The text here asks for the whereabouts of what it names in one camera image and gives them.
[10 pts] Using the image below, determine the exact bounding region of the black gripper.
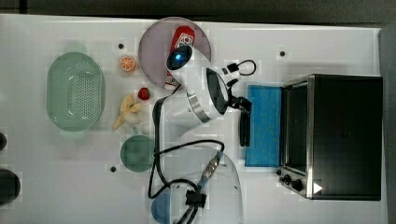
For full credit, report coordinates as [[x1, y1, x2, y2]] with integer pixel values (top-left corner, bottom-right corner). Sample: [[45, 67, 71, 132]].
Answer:
[[229, 96, 252, 114]]

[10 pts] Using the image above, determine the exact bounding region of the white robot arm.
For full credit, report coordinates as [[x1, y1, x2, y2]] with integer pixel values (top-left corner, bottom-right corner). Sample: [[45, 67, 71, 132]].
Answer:
[[148, 46, 251, 224]]

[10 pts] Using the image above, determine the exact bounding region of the black toaster oven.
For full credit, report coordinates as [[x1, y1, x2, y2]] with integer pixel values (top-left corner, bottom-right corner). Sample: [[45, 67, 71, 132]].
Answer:
[[276, 74, 383, 201]]

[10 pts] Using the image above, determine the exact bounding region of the red plush ketchup bottle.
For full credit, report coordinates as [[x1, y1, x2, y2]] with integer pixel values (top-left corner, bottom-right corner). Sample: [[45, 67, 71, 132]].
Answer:
[[164, 26, 195, 91]]

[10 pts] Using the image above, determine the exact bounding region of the red strawberry toy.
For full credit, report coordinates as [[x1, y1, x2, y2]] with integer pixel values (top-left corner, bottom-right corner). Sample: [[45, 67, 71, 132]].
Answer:
[[138, 88, 150, 101]]

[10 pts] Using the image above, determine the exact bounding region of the grey round plate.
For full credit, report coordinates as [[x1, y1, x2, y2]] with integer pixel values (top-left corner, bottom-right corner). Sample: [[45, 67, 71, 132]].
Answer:
[[138, 17, 212, 89]]

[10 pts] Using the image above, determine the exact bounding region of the yellow banana toy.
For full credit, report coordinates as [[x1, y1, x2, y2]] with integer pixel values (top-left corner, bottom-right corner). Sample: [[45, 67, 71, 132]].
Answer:
[[112, 93, 142, 131]]

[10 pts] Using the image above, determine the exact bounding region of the green cup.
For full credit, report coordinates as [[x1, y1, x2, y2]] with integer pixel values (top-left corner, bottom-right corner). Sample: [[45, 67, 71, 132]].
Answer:
[[120, 134, 155, 173]]

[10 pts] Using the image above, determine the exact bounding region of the orange slice toy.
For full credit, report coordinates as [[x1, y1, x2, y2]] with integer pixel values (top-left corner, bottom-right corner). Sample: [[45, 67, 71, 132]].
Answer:
[[119, 55, 136, 72]]

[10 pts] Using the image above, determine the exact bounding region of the blue cup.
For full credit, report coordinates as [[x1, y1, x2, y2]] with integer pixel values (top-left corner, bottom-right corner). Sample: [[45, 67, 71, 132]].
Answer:
[[151, 189, 171, 224]]

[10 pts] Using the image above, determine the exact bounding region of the green colander basket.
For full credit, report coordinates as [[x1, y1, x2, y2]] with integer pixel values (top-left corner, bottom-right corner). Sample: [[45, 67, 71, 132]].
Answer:
[[46, 52, 105, 132]]

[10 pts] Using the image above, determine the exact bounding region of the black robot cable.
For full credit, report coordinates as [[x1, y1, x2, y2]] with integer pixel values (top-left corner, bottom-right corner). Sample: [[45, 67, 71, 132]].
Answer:
[[148, 83, 226, 224]]

